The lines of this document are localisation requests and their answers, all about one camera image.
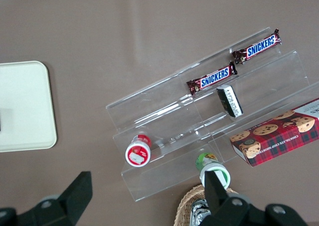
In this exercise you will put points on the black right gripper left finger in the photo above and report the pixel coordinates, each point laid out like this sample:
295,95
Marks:
74,198

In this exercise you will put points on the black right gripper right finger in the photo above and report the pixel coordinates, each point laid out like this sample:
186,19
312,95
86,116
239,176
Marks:
216,201

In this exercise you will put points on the oval wicker basket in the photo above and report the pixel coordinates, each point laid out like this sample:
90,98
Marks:
184,206

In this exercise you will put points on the cream rectangular serving tray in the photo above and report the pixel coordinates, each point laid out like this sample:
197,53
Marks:
25,106

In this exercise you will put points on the stack of foil containers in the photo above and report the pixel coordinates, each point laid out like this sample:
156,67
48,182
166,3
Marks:
198,213

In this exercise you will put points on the green-capped small bottle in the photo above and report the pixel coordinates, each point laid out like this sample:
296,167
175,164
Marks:
209,163

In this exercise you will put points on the red-capped small bottle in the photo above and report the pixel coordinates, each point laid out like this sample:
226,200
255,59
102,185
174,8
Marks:
138,153

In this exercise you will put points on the red tartan cookie box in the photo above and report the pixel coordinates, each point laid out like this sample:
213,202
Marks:
276,134

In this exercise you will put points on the small black chocolate box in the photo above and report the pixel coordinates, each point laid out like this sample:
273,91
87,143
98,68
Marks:
229,101

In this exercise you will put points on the clear acrylic stepped display stand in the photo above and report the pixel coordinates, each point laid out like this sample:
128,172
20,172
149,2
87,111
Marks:
162,106

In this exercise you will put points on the Snickers chocolate bar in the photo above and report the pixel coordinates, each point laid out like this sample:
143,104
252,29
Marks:
213,78
258,48

